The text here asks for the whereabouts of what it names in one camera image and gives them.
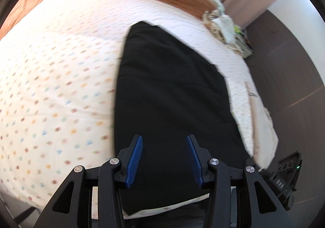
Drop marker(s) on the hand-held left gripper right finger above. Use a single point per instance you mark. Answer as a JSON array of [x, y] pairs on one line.
[[195, 164]]

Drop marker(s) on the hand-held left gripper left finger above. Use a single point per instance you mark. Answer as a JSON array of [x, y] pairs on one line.
[[133, 164]]

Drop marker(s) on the black garment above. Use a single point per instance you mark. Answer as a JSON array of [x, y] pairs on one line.
[[165, 91]]

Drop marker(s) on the cream crumpled clothes pile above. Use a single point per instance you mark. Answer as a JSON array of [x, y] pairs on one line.
[[223, 22]]

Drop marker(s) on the beige mattress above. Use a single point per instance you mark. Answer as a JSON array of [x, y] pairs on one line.
[[264, 126]]

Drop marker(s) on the white floral bed sheet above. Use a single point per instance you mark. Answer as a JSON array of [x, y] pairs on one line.
[[63, 65]]

